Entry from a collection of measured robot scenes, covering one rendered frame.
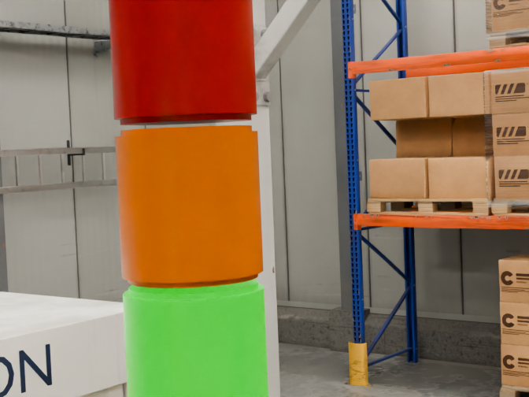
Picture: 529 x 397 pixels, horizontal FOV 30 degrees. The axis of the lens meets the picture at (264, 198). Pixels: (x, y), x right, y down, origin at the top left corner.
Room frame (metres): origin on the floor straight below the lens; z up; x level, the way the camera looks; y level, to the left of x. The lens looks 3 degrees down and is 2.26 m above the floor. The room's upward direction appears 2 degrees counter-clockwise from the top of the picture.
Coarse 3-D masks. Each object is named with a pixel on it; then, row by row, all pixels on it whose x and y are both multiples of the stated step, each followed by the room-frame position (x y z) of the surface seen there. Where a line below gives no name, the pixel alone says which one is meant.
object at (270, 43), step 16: (288, 0) 2.81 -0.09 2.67; (304, 0) 2.78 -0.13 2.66; (288, 16) 2.81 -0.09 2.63; (304, 16) 2.82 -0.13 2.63; (256, 32) 2.90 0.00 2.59; (272, 32) 2.85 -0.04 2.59; (288, 32) 2.83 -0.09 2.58; (256, 48) 2.89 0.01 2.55; (272, 48) 2.85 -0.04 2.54; (256, 64) 2.89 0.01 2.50; (272, 64) 2.90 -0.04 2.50; (256, 80) 2.90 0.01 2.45
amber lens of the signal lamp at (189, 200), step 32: (160, 128) 0.33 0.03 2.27; (192, 128) 0.32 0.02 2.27; (224, 128) 0.33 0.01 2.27; (128, 160) 0.33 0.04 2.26; (160, 160) 0.32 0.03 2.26; (192, 160) 0.32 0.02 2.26; (224, 160) 0.33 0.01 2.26; (256, 160) 0.34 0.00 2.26; (128, 192) 0.33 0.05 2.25; (160, 192) 0.32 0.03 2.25; (192, 192) 0.32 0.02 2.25; (224, 192) 0.33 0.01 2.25; (256, 192) 0.34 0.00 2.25; (128, 224) 0.33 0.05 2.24; (160, 224) 0.32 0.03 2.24; (192, 224) 0.32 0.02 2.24; (224, 224) 0.33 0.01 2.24; (256, 224) 0.34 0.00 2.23; (128, 256) 0.33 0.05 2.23; (160, 256) 0.32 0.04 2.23; (192, 256) 0.32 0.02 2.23; (224, 256) 0.33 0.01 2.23; (256, 256) 0.34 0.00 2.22
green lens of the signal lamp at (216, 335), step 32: (128, 288) 0.34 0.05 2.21; (160, 288) 0.34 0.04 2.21; (192, 288) 0.34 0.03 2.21; (224, 288) 0.33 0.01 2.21; (256, 288) 0.34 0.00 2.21; (128, 320) 0.34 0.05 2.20; (160, 320) 0.32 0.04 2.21; (192, 320) 0.32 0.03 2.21; (224, 320) 0.32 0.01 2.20; (256, 320) 0.33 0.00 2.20; (128, 352) 0.34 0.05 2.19; (160, 352) 0.32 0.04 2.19; (192, 352) 0.32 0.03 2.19; (224, 352) 0.32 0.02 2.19; (256, 352) 0.33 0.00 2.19; (128, 384) 0.34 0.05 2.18; (160, 384) 0.32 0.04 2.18; (192, 384) 0.32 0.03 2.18; (224, 384) 0.32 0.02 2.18; (256, 384) 0.33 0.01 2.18
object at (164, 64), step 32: (128, 0) 0.33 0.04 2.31; (160, 0) 0.32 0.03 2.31; (192, 0) 0.32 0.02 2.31; (224, 0) 0.33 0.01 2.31; (128, 32) 0.33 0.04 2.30; (160, 32) 0.32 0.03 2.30; (192, 32) 0.32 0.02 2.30; (224, 32) 0.33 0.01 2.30; (128, 64) 0.33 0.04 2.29; (160, 64) 0.32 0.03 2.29; (192, 64) 0.32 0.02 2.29; (224, 64) 0.33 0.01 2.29; (128, 96) 0.33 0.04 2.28; (160, 96) 0.32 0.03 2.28; (192, 96) 0.32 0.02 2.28; (224, 96) 0.33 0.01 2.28; (256, 96) 0.35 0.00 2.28
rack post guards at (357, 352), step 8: (352, 344) 9.13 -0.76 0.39; (360, 344) 9.08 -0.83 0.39; (352, 352) 9.13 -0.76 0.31; (360, 352) 9.08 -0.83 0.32; (352, 360) 9.14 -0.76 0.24; (360, 360) 9.08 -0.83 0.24; (352, 368) 9.14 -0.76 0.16; (360, 368) 9.09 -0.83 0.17; (352, 376) 9.14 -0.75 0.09; (360, 376) 9.09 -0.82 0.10; (360, 384) 9.09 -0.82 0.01; (368, 384) 9.10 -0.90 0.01
